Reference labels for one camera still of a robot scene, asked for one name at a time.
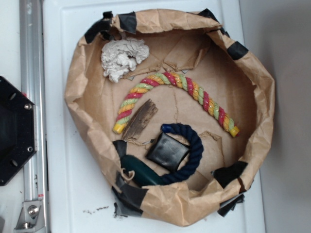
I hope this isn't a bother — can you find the brown wood piece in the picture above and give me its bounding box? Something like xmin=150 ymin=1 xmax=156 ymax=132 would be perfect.
xmin=122 ymin=99 xmax=158 ymax=141

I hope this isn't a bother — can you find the brown paper bag bin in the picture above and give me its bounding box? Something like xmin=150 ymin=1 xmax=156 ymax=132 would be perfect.
xmin=65 ymin=9 xmax=275 ymax=226

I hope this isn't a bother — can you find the black square pouch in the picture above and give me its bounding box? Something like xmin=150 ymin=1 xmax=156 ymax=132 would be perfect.
xmin=146 ymin=133 xmax=190 ymax=172

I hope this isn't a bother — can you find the dark green plastic object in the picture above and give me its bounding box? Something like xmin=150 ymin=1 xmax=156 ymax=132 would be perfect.
xmin=121 ymin=155 xmax=165 ymax=186

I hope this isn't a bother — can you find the crumpled white paper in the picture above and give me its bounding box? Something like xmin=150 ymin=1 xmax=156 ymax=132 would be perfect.
xmin=101 ymin=37 xmax=150 ymax=83

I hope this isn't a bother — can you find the navy blue rope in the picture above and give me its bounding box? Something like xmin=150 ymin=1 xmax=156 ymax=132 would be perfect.
xmin=160 ymin=123 xmax=204 ymax=186

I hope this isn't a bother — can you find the multicolored twisted rope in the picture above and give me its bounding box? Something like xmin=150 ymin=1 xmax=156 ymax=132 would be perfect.
xmin=112 ymin=71 xmax=241 ymax=138

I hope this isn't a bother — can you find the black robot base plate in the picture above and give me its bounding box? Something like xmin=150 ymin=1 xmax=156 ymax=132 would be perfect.
xmin=0 ymin=76 xmax=36 ymax=186

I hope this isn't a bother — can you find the metal corner bracket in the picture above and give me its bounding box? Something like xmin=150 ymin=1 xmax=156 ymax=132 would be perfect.
xmin=14 ymin=200 xmax=45 ymax=233

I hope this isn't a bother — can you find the aluminium extrusion rail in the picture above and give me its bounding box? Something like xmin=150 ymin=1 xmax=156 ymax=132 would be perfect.
xmin=19 ymin=0 xmax=51 ymax=233

